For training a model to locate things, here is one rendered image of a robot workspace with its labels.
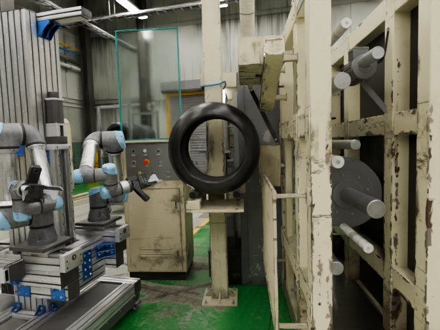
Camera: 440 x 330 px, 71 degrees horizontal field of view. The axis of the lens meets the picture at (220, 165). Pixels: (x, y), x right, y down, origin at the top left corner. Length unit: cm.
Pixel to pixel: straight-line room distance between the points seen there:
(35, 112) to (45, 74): 26
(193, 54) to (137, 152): 951
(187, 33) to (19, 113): 1059
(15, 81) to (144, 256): 172
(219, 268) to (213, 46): 167
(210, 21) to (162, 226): 172
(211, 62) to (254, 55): 69
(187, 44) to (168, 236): 1008
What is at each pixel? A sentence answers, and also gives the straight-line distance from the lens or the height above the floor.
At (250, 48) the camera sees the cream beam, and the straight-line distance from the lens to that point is 176.
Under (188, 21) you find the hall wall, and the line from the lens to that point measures 1257.
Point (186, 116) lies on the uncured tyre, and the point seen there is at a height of 140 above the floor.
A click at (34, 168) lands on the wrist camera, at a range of 159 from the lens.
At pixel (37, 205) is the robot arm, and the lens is 177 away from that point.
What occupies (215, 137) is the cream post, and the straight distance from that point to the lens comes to 232.
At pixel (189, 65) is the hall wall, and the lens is 1212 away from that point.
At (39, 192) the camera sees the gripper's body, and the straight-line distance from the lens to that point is 158.
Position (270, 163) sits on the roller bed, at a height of 107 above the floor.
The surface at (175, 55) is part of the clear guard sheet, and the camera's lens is 285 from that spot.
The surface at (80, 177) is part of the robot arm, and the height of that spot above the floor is 107.
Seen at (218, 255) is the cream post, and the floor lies 37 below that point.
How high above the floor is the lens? 123
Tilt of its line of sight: 4 degrees down
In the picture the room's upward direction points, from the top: 2 degrees counter-clockwise
